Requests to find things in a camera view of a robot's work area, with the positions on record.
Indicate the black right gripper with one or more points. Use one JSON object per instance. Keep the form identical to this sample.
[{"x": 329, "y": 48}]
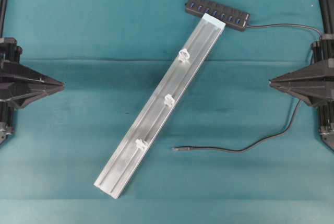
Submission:
[{"x": 297, "y": 83}]

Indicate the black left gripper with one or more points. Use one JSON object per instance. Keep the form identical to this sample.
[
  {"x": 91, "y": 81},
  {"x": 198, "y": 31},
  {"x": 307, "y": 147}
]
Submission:
[{"x": 21, "y": 85}]

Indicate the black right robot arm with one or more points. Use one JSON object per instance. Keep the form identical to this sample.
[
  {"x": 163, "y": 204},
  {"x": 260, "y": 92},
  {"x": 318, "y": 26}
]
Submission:
[{"x": 325, "y": 112}]

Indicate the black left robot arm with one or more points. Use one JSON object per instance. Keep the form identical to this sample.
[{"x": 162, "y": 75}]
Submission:
[{"x": 7, "y": 119}]

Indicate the black USB hub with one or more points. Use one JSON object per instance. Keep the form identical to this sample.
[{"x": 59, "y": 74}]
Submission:
[{"x": 232, "y": 17}]

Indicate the aluminium profile rail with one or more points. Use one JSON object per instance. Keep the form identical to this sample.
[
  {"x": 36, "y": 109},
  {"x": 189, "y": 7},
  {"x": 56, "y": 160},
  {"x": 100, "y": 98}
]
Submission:
[{"x": 147, "y": 125}]

